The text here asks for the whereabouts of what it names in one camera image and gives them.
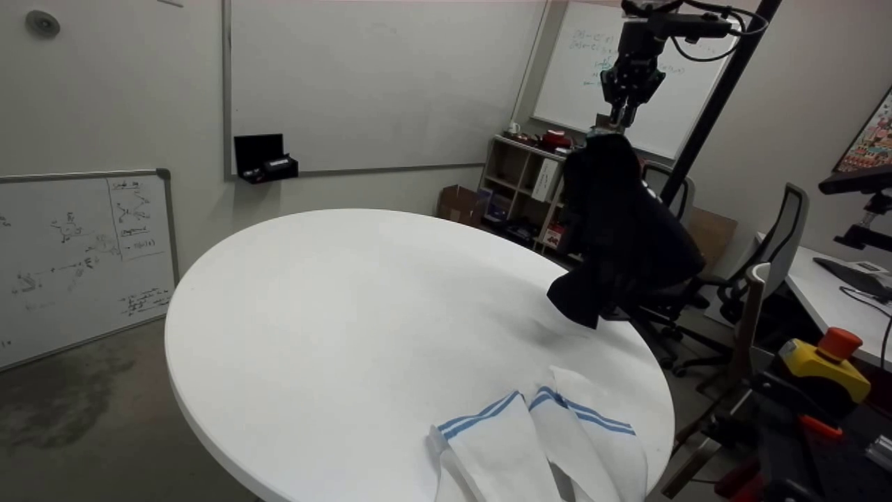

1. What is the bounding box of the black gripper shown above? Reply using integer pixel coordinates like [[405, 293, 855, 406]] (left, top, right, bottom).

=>
[[597, 20, 670, 133]]

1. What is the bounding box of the black t-shirt with white print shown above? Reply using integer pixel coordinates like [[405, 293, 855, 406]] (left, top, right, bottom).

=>
[[544, 130, 709, 328]]

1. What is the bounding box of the wooden open shelf unit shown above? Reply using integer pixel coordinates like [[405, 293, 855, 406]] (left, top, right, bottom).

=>
[[479, 127, 574, 250]]

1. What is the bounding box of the brown cardboard sheet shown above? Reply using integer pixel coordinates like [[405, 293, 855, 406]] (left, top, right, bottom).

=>
[[681, 203, 738, 274]]

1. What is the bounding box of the brown cardboard box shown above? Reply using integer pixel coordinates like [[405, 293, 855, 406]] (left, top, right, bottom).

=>
[[438, 183, 494, 229]]

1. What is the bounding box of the grey chair back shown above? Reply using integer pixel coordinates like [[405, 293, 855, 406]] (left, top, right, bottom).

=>
[[721, 182, 812, 322]]

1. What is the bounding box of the black office chair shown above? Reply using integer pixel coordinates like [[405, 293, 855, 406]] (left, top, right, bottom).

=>
[[633, 162, 746, 370]]

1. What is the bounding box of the computer monitor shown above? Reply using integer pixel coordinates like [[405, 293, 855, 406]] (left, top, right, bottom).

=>
[[830, 83, 892, 179]]

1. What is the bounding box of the white desk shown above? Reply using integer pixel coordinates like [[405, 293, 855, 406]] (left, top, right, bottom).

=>
[[783, 246, 892, 374]]

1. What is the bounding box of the black keyboard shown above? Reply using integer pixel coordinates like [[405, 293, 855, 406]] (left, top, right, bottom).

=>
[[813, 254, 892, 306]]

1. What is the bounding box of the yellow emergency stop red button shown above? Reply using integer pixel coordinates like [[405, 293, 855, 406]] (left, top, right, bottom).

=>
[[777, 325, 872, 405]]

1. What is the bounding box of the black marker holder box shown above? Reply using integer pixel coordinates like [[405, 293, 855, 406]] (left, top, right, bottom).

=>
[[232, 130, 300, 186]]

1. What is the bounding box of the white towel with blue stripes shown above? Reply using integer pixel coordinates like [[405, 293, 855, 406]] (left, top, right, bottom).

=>
[[427, 363, 652, 502]]

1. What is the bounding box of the leaning whiteboard with drawings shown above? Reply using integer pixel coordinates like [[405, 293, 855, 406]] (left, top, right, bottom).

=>
[[0, 165, 180, 370]]

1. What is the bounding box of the wall whiteboard with writing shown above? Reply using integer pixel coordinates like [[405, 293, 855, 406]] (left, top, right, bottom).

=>
[[530, 0, 746, 162]]

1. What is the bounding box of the black pole frame with clamp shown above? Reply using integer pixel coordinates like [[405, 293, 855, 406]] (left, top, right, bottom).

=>
[[654, 0, 785, 208]]

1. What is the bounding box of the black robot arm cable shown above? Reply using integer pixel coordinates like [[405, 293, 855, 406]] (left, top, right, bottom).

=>
[[666, 0, 774, 67]]

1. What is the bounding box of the large blank wall whiteboard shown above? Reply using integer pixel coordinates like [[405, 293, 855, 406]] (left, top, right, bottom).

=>
[[220, 0, 553, 182]]

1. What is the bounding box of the black clamp with orange handle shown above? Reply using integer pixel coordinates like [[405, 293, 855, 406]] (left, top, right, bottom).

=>
[[797, 412, 847, 447]]

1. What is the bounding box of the round grey wall sensor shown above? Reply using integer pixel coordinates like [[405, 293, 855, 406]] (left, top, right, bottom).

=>
[[23, 9, 63, 42]]

